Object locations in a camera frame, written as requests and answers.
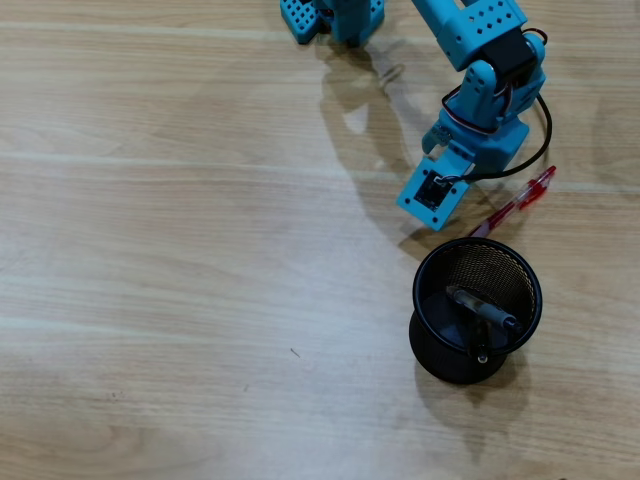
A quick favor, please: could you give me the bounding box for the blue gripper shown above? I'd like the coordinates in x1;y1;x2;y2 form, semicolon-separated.
422;112;531;176

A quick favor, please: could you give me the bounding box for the red gel pen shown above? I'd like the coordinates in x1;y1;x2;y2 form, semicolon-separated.
467;165;558;240

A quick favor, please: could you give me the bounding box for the clear pen grey grip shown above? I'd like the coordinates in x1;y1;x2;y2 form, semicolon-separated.
444;284;525;337

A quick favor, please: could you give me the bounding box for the black grip gel pen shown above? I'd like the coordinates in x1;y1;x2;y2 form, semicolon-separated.
468;317;494;365

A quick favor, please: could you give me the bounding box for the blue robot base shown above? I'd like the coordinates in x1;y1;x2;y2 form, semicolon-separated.
278;0;387;49

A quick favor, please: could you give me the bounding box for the black mesh pen holder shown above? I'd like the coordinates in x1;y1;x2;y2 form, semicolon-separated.
408;237;545;386

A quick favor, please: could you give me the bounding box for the red white servo wire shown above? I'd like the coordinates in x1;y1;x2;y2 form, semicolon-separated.
441;79;516;136

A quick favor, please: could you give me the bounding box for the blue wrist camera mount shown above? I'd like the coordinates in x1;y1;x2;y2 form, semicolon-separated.
396;154;475;232

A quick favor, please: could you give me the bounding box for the black camera cable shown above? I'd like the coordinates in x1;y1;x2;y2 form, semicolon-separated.
439;91;554;184

